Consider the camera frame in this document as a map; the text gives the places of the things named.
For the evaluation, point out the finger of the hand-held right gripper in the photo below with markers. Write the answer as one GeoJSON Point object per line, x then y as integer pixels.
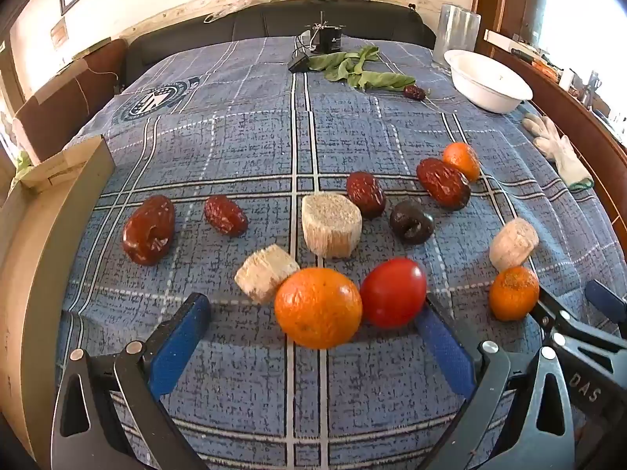
{"type": "Point", "coordinates": [556, 314]}
{"type": "Point", "coordinates": [605, 301]}

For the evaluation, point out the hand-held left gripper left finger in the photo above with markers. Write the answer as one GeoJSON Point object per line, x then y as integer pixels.
{"type": "Point", "coordinates": [179, 347]}

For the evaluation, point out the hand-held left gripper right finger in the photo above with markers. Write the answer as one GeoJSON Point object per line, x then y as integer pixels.
{"type": "Point", "coordinates": [443, 347]}

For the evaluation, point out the small spotted orange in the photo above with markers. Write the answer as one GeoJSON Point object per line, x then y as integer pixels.
{"type": "Point", "coordinates": [513, 293]}

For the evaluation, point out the red tomato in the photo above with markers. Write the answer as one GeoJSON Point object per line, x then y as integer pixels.
{"type": "Point", "coordinates": [392, 291]}

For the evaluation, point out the large orange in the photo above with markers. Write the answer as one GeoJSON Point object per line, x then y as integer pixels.
{"type": "Point", "coordinates": [318, 308]}

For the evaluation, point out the small wrinkled red date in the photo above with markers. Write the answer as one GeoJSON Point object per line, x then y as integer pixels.
{"type": "Point", "coordinates": [225, 215]}

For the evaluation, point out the cardboard box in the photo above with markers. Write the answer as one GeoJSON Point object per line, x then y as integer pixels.
{"type": "Point", "coordinates": [39, 279]}

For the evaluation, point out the large glossy red date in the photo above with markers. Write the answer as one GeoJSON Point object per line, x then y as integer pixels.
{"type": "Point", "coordinates": [149, 229]}

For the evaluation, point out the dark brown dried date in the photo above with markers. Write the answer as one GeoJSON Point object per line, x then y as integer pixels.
{"type": "Point", "coordinates": [410, 223]}

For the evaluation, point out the white work glove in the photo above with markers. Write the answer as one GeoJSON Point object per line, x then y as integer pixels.
{"type": "Point", "coordinates": [561, 152]}

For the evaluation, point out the long wrinkled red date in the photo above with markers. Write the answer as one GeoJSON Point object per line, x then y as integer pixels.
{"type": "Point", "coordinates": [443, 182]}

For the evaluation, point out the round wrinkled red date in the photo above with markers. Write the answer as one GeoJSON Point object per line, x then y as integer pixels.
{"type": "Point", "coordinates": [366, 194]}

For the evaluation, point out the small smooth orange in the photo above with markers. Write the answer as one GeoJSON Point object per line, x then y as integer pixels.
{"type": "Point", "coordinates": [461, 160]}

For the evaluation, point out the wooden side counter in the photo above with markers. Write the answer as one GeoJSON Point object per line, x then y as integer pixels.
{"type": "Point", "coordinates": [568, 107]}

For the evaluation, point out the white bowl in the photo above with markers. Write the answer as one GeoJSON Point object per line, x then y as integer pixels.
{"type": "Point", "coordinates": [490, 88]}

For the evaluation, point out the green vegetable bunch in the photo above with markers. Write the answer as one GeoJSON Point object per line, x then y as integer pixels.
{"type": "Point", "coordinates": [20, 162]}

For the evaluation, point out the tiny red date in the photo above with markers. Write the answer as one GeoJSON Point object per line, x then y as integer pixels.
{"type": "Point", "coordinates": [414, 92]}

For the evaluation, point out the brown cardboard carton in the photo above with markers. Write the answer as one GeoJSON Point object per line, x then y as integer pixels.
{"type": "Point", "coordinates": [73, 88]}

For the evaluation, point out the green leafy vegetable stems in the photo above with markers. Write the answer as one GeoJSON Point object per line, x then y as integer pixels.
{"type": "Point", "coordinates": [362, 76]}

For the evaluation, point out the clear glass jar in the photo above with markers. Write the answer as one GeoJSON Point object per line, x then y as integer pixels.
{"type": "Point", "coordinates": [458, 29]}

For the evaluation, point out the small black adapter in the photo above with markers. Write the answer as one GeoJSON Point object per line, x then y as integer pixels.
{"type": "Point", "coordinates": [298, 63]}

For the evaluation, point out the black cylindrical device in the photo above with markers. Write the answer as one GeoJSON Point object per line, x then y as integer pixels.
{"type": "Point", "coordinates": [327, 39]}

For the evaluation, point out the black leather sofa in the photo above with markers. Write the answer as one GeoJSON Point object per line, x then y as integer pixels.
{"type": "Point", "coordinates": [274, 22]}

